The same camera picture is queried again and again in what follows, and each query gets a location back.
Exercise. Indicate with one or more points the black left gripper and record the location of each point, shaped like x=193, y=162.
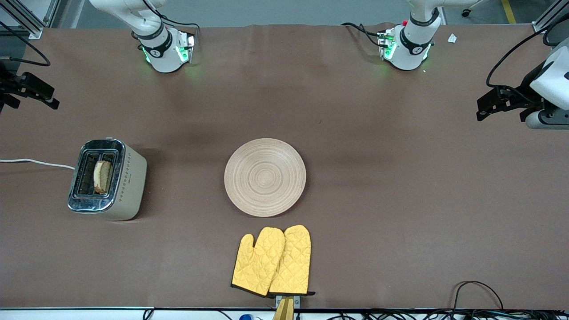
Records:
x=525, y=94

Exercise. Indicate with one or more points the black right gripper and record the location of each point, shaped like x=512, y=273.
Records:
x=10, y=84

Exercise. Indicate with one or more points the slice of toast bread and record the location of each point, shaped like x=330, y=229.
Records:
x=102, y=177

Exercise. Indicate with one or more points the round wooden plate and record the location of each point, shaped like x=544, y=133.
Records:
x=265, y=178

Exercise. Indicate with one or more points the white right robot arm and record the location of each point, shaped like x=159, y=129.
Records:
x=164, y=53

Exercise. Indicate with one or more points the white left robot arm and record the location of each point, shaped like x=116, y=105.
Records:
x=411, y=49

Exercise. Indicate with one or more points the cream and chrome toaster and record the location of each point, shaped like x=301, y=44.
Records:
x=129, y=186

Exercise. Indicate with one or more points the brown table cover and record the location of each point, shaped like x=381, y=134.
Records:
x=355, y=111

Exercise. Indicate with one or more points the yellow quilted oven mitt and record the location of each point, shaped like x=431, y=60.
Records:
x=293, y=262
x=258, y=262

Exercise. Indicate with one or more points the aluminium frame profile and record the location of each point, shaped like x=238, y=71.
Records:
x=31, y=29
x=51, y=13
x=544, y=22

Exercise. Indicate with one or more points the grey metal bracket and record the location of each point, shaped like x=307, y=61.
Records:
x=297, y=301

